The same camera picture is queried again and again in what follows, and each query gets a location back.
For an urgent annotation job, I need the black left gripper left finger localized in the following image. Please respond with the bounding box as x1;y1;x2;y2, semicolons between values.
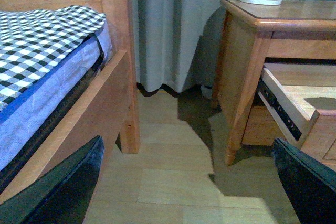
1;136;104;223

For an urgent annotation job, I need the wooden bed frame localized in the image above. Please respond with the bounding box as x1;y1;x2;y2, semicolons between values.
1;0;140;201

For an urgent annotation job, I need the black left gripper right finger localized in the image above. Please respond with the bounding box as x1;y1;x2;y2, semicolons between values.
272;138;335;223

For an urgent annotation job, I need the black white checkered sheet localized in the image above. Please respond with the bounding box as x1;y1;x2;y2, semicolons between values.
1;5;106;110

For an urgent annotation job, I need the wooden nightstand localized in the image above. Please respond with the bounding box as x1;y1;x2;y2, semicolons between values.
212;0;335;165

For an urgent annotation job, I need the wooden drawer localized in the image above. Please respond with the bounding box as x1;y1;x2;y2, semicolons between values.
257;63;335;169
242;105;285;146

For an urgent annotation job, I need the grey curtain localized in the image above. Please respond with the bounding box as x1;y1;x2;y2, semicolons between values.
130;0;336;97

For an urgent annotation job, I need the blue mattress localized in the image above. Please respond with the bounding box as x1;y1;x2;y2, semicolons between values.
1;24;112;169

